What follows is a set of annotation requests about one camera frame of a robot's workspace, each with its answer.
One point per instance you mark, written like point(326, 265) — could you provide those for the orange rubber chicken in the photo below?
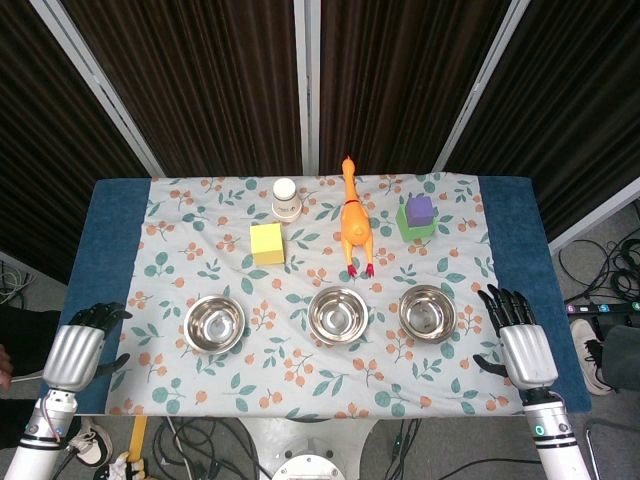
point(356, 222)

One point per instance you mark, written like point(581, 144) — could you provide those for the black and white sneaker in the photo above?
point(92, 442)

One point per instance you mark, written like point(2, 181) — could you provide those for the blue table cover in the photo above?
point(110, 240)

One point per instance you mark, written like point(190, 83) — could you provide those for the white partition post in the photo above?
point(307, 85)
point(480, 85)
point(100, 85)

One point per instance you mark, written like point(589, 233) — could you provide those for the green block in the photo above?
point(422, 232)

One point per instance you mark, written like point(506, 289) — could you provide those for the dark ribbed partition panel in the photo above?
point(45, 150)
point(575, 100)
point(200, 85)
point(400, 75)

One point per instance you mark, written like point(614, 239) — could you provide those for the grey metal chair leg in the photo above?
point(607, 425)

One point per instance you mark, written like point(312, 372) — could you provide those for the grey trouser leg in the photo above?
point(622, 357)

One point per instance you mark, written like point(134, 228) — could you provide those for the purple cube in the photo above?
point(419, 210)

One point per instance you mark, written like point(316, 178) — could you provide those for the steel bowl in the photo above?
point(215, 325)
point(338, 316)
point(427, 314)

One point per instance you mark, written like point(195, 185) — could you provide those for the person in dark clothes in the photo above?
point(25, 340)

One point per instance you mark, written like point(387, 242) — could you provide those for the yellow cube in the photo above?
point(267, 245)

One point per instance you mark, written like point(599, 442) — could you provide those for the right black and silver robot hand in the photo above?
point(527, 355)

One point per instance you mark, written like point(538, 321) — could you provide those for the white paper cup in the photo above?
point(286, 202)

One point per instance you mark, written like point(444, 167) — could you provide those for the white and black glove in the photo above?
point(122, 469)

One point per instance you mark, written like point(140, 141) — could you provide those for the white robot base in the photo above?
point(310, 450)

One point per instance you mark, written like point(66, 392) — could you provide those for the white partition base rail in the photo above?
point(595, 212)

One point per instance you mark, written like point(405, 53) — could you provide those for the white sneaker with black laces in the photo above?
point(587, 350)

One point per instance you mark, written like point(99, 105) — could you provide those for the floral tablecloth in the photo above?
point(300, 380)

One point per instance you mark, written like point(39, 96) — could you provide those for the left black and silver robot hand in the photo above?
point(75, 355)

